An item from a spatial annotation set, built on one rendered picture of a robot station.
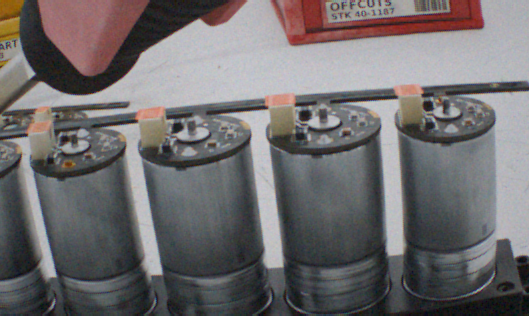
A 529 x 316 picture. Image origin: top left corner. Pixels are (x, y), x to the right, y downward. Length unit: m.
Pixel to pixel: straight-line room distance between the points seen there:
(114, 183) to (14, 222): 0.03
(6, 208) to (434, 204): 0.10
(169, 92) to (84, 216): 0.23
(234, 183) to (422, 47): 0.26
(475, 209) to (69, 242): 0.09
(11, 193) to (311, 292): 0.07
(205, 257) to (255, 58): 0.26
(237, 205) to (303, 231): 0.01
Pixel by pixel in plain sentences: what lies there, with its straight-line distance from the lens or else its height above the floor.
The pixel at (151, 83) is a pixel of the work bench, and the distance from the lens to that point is 0.48.
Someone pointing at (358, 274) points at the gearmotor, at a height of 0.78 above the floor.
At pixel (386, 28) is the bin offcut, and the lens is 0.51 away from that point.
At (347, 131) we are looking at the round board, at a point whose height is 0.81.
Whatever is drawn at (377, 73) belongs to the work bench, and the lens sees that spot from 0.46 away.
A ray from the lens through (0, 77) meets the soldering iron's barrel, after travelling 0.21.
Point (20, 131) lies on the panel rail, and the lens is 0.27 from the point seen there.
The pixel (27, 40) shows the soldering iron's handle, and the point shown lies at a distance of 0.17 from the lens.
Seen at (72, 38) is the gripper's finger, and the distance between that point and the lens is 0.15.
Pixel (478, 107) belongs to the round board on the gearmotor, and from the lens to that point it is 0.25.
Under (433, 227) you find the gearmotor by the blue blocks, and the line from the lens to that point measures 0.24.
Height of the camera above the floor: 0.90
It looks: 23 degrees down
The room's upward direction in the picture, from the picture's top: 7 degrees counter-clockwise
